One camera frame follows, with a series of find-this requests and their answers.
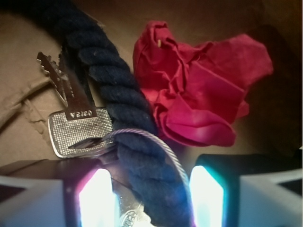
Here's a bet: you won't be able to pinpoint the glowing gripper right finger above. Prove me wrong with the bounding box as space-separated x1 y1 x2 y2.
190 154 303 227

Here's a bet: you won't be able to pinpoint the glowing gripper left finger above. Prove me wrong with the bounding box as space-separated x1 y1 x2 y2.
0 159 118 227

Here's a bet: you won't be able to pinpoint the silver keys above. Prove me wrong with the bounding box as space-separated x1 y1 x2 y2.
37 52 192 227

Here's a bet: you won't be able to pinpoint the brown paper bag bin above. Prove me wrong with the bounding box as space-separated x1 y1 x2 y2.
0 0 303 170

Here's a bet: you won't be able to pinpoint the crumpled red paper ball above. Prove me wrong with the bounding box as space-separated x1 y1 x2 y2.
133 21 273 147

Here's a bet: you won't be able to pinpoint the navy blue twisted rope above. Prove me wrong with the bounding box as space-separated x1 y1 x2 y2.
0 0 197 227

